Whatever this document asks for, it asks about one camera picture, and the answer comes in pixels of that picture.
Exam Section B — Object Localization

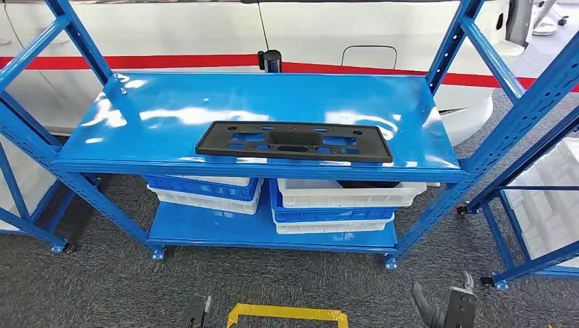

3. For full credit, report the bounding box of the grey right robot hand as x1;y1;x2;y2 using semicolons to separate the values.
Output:
410;271;476;328

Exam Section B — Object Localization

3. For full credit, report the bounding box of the blue metal shelf rack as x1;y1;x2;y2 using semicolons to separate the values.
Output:
0;90;100;254
455;115;579;292
0;0;579;273

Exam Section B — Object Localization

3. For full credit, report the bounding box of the white wheeled chair base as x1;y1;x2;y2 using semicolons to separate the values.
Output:
531;0;570;36

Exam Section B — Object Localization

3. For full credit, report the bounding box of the black plastic plate with cutouts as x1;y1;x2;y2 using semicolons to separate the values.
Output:
195;120;393;164

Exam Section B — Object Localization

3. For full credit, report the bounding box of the black barrier post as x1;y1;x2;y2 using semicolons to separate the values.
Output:
257;49;283;74

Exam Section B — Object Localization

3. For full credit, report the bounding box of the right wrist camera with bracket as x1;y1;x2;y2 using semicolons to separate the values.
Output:
444;289;479;328

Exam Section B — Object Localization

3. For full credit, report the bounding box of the black part in bin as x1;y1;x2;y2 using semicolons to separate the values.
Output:
337;180;401;189

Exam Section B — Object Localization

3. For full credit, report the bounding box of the white car body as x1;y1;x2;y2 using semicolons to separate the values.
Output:
0;0;537;146

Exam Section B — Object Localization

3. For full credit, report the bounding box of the blue plastic bin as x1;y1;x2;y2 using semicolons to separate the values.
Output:
144;175;262;203
269;179;399;224

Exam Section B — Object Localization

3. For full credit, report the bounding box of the yellow floor tape square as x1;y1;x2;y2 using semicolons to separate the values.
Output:
226;303;349;328

